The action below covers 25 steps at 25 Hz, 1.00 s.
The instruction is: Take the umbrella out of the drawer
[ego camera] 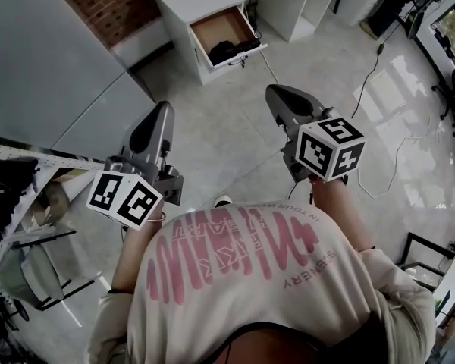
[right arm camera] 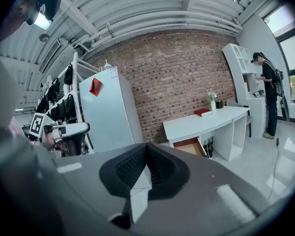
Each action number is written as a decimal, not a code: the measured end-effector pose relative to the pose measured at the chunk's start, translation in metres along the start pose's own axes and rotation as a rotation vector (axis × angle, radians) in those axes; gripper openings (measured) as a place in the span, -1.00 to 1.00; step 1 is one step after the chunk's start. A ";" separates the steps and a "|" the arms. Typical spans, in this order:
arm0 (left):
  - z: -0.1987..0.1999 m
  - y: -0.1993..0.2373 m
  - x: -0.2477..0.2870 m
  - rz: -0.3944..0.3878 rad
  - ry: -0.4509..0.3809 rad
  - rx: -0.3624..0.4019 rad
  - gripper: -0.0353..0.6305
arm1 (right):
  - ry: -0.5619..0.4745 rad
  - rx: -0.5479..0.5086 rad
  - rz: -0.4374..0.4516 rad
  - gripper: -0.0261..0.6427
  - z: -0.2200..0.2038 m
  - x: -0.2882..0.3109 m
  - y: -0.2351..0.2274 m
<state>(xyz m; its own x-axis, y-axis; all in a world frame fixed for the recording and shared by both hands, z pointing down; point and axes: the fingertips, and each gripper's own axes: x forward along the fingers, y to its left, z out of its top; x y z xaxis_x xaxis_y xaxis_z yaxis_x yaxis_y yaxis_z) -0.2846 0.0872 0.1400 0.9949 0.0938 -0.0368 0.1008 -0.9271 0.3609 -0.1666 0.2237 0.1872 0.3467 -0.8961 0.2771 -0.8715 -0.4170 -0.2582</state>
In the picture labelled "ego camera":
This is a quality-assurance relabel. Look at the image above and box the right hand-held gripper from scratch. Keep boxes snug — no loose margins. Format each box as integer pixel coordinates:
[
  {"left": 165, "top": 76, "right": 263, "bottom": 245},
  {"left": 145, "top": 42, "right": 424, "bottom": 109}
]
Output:
[{"left": 264, "top": 84, "right": 366, "bottom": 184}]

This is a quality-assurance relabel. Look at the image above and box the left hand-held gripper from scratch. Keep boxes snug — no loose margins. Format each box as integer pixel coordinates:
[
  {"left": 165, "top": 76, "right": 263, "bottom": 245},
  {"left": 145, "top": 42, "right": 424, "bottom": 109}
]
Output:
[{"left": 86, "top": 100, "right": 185, "bottom": 229}]

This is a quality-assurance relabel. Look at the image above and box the black umbrella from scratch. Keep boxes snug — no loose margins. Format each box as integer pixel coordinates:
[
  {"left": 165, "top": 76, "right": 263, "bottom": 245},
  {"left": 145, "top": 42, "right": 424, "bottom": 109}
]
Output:
[{"left": 207, "top": 38, "right": 261, "bottom": 63}]

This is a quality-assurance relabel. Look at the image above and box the white drawer with brown bottom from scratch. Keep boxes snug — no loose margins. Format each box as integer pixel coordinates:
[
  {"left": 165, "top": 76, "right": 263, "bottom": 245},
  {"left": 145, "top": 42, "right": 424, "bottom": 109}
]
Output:
[{"left": 187, "top": 5, "right": 269, "bottom": 71}]

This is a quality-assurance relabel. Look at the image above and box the person's left forearm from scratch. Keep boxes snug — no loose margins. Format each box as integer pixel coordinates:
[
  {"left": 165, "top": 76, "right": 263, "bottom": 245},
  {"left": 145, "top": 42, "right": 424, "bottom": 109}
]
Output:
[{"left": 111, "top": 210, "right": 168, "bottom": 297}]

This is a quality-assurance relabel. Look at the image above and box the person's right forearm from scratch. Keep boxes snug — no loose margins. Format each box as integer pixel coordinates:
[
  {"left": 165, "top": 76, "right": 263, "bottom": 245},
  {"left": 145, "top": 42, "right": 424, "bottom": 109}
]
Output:
[{"left": 309, "top": 177, "right": 377, "bottom": 253}]

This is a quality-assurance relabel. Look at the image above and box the white pegboard shelf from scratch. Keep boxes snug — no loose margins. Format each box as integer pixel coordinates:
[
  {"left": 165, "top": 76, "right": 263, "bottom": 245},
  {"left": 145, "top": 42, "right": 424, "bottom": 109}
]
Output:
[{"left": 0, "top": 141, "right": 108, "bottom": 253}]

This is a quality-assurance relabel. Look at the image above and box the grey cabinet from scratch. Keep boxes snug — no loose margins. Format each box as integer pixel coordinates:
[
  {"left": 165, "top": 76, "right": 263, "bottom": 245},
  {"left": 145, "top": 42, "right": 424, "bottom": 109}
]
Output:
[{"left": 0, "top": 0, "right": 157, "bottom": 161}]

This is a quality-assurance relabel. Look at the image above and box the black bag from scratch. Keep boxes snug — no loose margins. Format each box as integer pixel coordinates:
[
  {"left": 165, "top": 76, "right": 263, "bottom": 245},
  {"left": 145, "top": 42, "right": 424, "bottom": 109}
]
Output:
[{"left": 0, "top": 156, "right": 40, "bottom": 250}]

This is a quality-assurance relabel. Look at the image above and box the beige shirt with pink print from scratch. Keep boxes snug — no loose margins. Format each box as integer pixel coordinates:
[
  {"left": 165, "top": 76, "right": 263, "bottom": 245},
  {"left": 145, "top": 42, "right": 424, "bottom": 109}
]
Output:
[{"left": 87, "top": 201, "right": 438, "bottom": 364}]

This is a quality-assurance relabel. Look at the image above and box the black stand equipment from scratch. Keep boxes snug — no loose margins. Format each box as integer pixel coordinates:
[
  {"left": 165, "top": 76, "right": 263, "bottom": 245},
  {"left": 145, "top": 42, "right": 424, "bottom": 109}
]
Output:
[{"left": 0, "top": 293, "right": 32, "bottom": 364}]

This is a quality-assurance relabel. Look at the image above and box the thick white floor cable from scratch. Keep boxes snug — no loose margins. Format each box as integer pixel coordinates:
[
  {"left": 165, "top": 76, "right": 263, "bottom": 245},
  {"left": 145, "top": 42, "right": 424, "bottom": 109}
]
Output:
[{"left": 259, "top": 50, "right": 281, "bottom": 86}]

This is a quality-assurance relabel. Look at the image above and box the black floor cable with adapter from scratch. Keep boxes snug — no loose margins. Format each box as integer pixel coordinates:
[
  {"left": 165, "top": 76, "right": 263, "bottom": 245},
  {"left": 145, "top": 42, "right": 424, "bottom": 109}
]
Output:
[{"left": 351, "top": 11, "right": 406, "bottom": 118}]

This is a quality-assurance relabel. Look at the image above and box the thin white floor cable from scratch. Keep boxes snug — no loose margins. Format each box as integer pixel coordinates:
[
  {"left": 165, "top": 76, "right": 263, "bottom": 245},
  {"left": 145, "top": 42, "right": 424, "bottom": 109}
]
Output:
[{"left": 357, "top": 125, "right": 443, "bottom": 199}]

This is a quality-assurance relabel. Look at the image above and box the tan strap bag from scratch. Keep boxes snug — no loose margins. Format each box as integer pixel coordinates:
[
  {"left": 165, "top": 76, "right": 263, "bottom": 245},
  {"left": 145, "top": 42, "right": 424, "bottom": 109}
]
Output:
[{"left": 33, "top": 182, "right": 72, "bottom": 227}]

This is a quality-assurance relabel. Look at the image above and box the black camera equipment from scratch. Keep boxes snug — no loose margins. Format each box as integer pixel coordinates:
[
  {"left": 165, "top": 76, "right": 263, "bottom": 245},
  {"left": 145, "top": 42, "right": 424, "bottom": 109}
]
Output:
[{"left": 366, "top": 0, "right": 443, "bottom": 42}]

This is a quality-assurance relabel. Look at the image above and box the grey chair with black frame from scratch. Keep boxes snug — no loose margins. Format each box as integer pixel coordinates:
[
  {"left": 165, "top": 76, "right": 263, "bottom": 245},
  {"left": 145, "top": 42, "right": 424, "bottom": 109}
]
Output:
[{"left": 0, "top": 228, "right": 96, "bottom": 312}]

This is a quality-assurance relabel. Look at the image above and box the black metal frame table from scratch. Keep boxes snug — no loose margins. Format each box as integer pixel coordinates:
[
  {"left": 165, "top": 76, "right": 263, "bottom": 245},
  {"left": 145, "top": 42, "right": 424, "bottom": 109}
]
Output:
[{"left": 397, "top": 231, "right": 455, "bottom": 292}]

